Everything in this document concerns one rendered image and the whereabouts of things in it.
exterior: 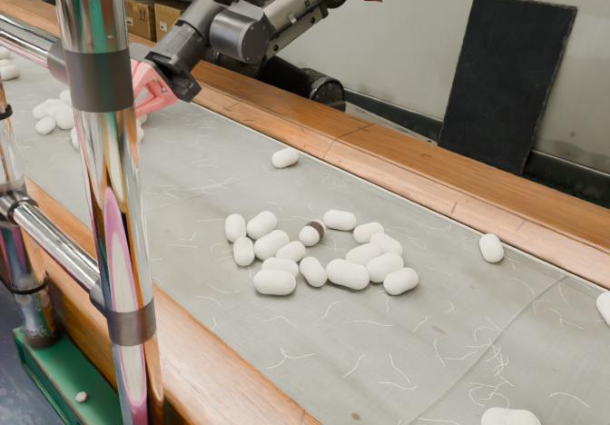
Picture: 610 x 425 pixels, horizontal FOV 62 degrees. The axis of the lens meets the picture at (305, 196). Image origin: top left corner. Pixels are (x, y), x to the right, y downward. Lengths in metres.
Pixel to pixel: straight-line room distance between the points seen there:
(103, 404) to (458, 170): 0.44
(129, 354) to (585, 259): 0.42
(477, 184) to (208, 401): 0.39
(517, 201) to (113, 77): 0.47
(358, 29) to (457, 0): 0.59
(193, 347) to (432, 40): 2.46
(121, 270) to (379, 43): 2.69
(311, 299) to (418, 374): 0.10
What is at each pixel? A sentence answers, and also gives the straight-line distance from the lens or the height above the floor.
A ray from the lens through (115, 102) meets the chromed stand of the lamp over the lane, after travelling 0.21.
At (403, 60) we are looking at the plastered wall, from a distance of 2.81.
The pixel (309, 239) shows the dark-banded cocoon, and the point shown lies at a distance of 0.48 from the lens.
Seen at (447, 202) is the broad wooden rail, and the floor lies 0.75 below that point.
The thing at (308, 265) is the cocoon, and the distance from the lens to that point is 0.44.
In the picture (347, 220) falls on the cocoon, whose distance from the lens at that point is 0.51.
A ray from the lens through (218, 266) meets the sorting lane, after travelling 0.46.
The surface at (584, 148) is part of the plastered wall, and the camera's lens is 2.54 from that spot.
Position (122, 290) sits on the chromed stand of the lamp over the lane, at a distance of 0.25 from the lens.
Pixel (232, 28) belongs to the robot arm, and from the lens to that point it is 0.69.
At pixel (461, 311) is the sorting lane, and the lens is 0.45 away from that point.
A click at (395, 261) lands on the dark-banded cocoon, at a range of 0.45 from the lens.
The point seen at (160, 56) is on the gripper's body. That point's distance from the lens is 0.71.
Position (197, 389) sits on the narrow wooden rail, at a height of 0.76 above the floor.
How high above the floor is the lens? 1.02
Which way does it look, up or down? 29 degrees down
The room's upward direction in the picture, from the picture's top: 5 degrees clockwise
